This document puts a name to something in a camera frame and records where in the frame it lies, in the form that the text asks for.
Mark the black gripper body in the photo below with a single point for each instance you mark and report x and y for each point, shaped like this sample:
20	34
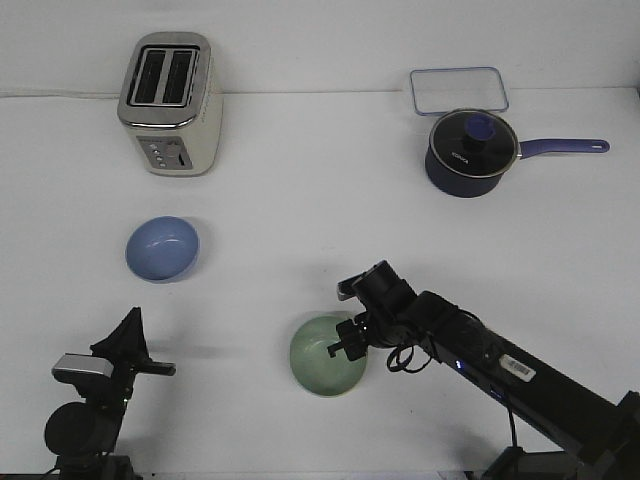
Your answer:
385	296
127	364

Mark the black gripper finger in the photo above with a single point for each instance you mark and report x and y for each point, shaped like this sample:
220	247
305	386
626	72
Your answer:
126	341
334	348

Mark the green bowl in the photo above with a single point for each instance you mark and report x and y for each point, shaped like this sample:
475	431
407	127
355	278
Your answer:
311	364

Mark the blue bowl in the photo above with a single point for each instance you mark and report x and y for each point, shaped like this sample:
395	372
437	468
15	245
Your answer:
162	249

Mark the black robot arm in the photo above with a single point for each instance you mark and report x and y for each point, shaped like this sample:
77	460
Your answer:
83	434
596	438

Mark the dark blue saucepan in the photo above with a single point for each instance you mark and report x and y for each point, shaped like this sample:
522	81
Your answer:
462	175

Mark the glass lid with blue knob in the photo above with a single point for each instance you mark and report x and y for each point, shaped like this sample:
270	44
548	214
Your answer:
474	143

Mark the clear rectangular container lid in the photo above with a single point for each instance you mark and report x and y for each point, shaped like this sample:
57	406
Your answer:
440	90

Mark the silver two-slot toaster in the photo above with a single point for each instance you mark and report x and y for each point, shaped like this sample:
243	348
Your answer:
171	103

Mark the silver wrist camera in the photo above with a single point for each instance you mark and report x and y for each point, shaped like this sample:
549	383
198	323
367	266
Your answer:
345	289
82	364

